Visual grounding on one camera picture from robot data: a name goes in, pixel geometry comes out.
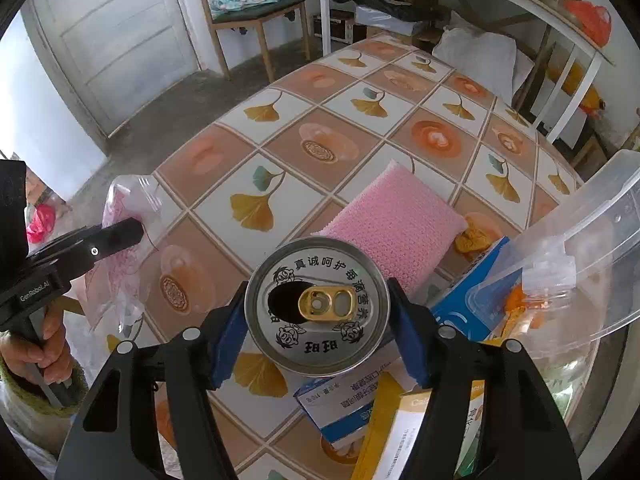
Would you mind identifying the clear red printed bag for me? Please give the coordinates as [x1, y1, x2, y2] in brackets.
[81, 174, 162, 328]

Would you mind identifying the clear plastic container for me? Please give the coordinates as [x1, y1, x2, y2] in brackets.
[465, 150, 639, 359]

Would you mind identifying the blue white small box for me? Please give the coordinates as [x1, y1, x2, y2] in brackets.
[294, 236, 510, 448]

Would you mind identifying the red drink can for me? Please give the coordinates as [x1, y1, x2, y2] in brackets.
[244, 236, 390, 378]

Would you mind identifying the orange peel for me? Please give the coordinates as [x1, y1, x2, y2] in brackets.
[454, 212, 503, 257]

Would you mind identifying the pink scrubbing sponge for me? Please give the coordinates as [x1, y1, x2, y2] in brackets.
[318, 160, 468, 296]

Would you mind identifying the green plastic bottle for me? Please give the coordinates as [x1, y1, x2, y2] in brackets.
[515, 255, 611, 422]

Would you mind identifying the white yellow medicine box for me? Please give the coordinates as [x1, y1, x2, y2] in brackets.
[352, 372, 485, 480]

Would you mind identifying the person's left hand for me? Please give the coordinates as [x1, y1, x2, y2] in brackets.
[1, 306, 74, 384]

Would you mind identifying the green fluffy sleeve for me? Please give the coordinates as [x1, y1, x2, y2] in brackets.
[1, 358, 88, 418]

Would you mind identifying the white door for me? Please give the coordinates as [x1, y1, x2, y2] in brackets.
[30, 0, 198, 136]

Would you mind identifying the wooden chair with cushion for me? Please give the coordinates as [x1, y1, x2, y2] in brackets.
[200, 0, 311, 81]

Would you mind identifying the patterned tablecloth table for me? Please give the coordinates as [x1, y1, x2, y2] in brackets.
[81, 31, 586, 480]

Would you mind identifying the yellow bag under table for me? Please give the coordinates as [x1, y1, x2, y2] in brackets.
[546, 62, 606, 117]

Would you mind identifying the white sack under table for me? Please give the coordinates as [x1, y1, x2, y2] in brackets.
[433, 28, 535, 104]

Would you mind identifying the black bag under table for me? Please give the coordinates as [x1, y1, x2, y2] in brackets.
[332, 0, 433, 22]

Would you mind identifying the orange plastic bag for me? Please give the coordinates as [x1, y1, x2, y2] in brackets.
[564, 0, 612, 47]

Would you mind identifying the white side table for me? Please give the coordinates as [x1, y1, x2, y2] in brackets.
[316, 0, 616, 143]

